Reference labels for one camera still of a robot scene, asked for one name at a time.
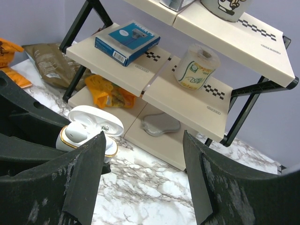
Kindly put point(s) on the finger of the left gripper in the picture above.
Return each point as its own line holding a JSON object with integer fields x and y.
{"x": 17, "y": 155}
{"x": 24, "y": 117}

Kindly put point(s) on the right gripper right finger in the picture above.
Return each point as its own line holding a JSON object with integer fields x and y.
{"x": 225, "y": 192}

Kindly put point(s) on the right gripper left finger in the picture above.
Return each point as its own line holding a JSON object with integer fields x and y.
{"x": 62, "y": 191}

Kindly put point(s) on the white earbud charging case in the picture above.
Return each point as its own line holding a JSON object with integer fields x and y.
{"x": 93, "y": 129}

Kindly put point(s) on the brown snack bag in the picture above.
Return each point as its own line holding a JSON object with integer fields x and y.
{"x": 55, "y": 67}

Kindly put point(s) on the orange Kettle chips bag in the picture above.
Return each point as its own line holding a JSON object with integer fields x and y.
{"x": 7, "y": 54}

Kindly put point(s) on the orange snack bag on shelf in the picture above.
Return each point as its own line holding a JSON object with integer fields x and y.
{"x": 107, "y": 94}

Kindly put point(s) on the grey silver pouch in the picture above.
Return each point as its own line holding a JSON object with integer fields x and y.
{"x": 159, "y": 124}

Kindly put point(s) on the beige three-tier shelf rack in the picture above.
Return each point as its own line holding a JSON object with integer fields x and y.
{"x": 210, "y": 90}

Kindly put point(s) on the blue razor box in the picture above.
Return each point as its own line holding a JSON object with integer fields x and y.
{"x": 125, "y": 43}

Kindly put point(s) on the toilet paper roll pack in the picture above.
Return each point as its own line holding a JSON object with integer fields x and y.
{"x": 197, "y": 65}

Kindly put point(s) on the white cartoon mug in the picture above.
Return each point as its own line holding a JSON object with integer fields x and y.
{"x": 228, "y": 10}

